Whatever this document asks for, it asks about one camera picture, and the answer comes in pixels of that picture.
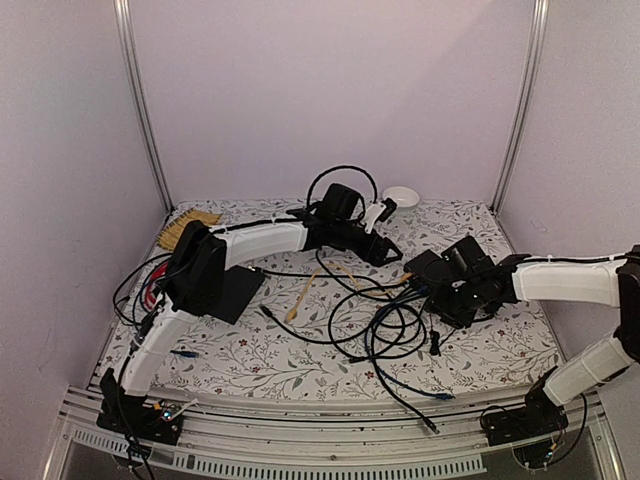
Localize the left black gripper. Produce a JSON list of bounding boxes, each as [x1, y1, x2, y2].
[[334, 220, 405, 268]]

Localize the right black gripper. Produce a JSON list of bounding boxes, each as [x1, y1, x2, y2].
[[426, 278, 484, 329]]

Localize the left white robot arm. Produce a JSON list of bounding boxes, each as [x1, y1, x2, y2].
[[96, 183, 402, 445]]

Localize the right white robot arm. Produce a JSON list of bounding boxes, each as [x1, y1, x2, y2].
[[404, 236, 639, 446]]

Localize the white bowl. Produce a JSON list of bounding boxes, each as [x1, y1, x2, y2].
[[383, 186, 420, 210]]

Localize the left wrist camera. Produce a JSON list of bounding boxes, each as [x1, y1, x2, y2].
[[361, 198, 397, 234]]

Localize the blue ethernet cable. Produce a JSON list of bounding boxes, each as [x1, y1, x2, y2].
[[362, 284, 456, 401]]

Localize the black ethernet cable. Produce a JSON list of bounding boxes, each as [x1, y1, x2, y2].
[[249, 249, 441, 434]]

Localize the yellow ethernet cable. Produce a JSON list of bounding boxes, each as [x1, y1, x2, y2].
[[284, 267, 411, 321]]

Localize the aluminium front rail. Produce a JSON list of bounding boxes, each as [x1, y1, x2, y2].
[[44, 384, 627, 479]]

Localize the red ethernet cables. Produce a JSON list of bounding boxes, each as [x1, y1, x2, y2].
[[142, 264, 174, 311]]

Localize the right aluminium frame post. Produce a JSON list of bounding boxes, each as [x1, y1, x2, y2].
[[490, 0, 550, 217]]

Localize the aluminium frame post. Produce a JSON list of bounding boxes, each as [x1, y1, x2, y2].
[[490, 0, 550, 217], [113, 0, 174, 213]]

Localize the left aluminium frame post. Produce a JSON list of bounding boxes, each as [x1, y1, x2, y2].
[[113, 0, 174, 213]]

